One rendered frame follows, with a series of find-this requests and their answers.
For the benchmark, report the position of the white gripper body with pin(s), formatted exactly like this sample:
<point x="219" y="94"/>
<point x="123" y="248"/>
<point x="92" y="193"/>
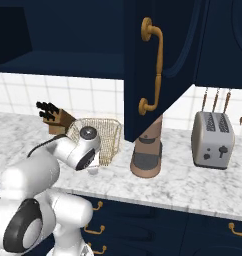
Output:
<point x="94" y="162"/>

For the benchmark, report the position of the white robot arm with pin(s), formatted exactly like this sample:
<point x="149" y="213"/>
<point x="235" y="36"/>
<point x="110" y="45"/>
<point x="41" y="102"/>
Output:
<point x="28" y="176"/>

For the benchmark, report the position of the navy base cabinet drawers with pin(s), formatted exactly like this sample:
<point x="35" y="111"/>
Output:
<point x="149" y="230"/>

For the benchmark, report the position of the navy cabinet door plain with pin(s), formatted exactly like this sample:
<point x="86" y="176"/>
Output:
<point x="9" y="36"/>

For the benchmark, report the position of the navy closed cabinet door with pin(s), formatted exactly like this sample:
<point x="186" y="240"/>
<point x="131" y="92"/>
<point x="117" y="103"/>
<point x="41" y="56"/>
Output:
<point x="226" y="43"/>

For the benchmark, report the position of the brown coffee machine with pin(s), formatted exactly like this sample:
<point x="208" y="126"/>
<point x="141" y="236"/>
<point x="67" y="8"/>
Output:
<point x="147" y="156"/>

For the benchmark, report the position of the wooden knife block black knives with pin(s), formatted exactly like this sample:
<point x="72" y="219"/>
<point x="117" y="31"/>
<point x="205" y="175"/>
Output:
<point x="61" y="120"/>

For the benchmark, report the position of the grey two-slot toaster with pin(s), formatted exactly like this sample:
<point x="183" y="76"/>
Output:
<point x="211" y="143"/>

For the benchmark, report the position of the navy wall cabinet body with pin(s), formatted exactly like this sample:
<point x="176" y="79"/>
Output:
<point x="73" y="40"/>

